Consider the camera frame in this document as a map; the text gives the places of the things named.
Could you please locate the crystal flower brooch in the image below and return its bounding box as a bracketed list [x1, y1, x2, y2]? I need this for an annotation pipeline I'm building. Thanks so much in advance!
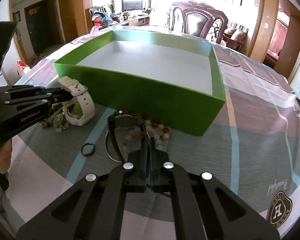
[40, 103, 69, 133]

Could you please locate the black wrist watch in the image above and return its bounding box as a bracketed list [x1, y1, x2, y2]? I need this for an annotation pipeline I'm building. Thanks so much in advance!
[107, 111, 150, 162]

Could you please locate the patterned bed sheet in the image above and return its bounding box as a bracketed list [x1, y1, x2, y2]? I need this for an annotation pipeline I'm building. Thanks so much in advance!
[0, 25, 300, 240]

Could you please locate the carved wooden chair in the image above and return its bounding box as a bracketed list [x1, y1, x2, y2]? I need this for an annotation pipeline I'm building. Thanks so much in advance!
[168, 1, 228, 44]

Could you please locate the wooden tv cabinet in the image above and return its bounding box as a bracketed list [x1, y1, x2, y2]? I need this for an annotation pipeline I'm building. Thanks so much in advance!
[128, 16, 150, 26]

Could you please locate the small black ring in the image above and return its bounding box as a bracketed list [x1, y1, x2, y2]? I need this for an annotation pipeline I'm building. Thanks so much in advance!
[80, 142, 96, 158]

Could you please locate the brown leather armchair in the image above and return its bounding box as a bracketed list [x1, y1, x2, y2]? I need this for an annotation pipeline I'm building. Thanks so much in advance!
[223, 28, 247, 52]

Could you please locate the dark wooden door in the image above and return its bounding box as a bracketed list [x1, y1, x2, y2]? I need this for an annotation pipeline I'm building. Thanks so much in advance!
[25, 0, 53, 54]

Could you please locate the white wrist watch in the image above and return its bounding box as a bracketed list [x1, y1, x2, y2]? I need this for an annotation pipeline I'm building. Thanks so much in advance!
[58, 76, 95, 126]

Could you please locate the silver bangle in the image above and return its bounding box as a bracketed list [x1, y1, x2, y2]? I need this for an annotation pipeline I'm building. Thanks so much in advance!
[104, 131, 125, 163]

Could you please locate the person's hand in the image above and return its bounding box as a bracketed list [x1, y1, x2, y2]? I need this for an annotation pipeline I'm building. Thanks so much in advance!
[0, 139, 13, 174]

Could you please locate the green cardboard box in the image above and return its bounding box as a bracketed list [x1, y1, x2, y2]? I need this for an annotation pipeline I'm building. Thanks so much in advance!
[55, 30, 225, 136]

